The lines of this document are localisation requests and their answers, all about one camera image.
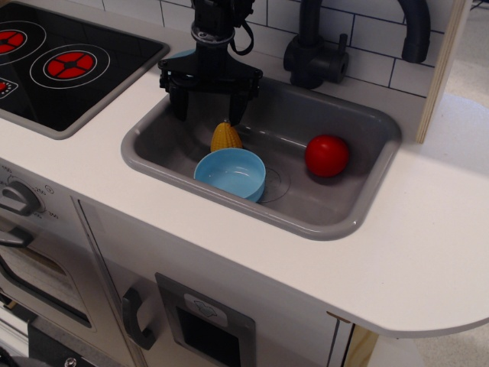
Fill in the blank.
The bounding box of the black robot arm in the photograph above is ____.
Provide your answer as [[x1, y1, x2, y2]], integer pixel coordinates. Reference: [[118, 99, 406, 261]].
[[158, 1, 263, 125]]

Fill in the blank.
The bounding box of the red toy tomato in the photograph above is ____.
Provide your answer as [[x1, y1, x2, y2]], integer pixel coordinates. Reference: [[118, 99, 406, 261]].
[[305, 135, 350, 177]]

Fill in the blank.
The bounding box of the grey ice dispenser panel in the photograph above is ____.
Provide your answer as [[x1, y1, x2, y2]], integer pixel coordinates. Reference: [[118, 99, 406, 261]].
[[155, 273, 257, 367]]

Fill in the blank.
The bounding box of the black toy stovetop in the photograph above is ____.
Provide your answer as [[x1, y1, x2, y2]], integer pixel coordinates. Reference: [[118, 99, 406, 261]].
[[1, 2, 170, 140]]

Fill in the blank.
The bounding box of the light blue plate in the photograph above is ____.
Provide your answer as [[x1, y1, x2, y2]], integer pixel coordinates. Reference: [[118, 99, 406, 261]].
[[166, 49, 196, 60]]

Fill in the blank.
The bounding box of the grey oven door handle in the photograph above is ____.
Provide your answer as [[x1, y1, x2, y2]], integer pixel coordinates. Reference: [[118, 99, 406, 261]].
[[0, 228, 34, 248]]

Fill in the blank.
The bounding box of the grey oven knob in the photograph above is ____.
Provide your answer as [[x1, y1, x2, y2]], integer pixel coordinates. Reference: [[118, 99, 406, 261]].
[[1, 181, 42, 216]]

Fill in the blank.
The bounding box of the wooden side post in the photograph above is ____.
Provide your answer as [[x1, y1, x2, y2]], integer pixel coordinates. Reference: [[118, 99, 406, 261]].
[[415, 0, 471, 144]]

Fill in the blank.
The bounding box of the light blue bowl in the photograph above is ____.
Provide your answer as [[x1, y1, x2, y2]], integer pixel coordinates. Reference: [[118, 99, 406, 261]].
[[193, 148, 266, 202]]

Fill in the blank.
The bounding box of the grey cabinet door handle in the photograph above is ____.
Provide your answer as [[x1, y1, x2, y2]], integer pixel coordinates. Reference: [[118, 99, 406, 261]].
[[121, 287, 156, 350]]

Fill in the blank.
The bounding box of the dark grey faucet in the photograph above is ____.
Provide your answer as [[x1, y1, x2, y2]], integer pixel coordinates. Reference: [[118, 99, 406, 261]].
[[283, 1, 431, 89]]

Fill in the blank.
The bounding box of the yellow toy corn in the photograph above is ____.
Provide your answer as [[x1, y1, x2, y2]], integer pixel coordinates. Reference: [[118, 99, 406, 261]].
[[210, 122, 243, 152]]

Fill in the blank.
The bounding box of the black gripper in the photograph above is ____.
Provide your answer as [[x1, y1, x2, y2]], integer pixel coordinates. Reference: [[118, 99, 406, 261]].
[[158, 53, 263, 126]]

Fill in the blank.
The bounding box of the grey sink basin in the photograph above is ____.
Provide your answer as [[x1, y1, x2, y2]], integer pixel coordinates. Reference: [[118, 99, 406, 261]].
[[121, 78, 401, 241]]

